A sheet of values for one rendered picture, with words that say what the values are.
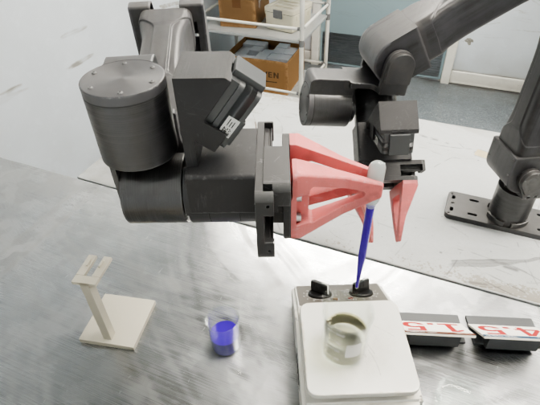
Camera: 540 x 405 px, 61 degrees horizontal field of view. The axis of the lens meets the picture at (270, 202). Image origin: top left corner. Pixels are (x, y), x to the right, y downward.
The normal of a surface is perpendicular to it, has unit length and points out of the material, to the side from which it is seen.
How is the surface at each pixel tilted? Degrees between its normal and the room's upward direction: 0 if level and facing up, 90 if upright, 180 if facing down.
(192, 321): 0
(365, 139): 41
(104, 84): 1
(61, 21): 90
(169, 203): 75
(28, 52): 90
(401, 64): 90
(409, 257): 0
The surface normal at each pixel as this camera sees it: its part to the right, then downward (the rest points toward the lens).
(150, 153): 0.54, 0.54
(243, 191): 0.00, 0.65
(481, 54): -0.39, 0.60
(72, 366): -0.03, -0.77
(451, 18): 0.22, 0.53
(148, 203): -0.01, 0.43
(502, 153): -0.99, 0.08
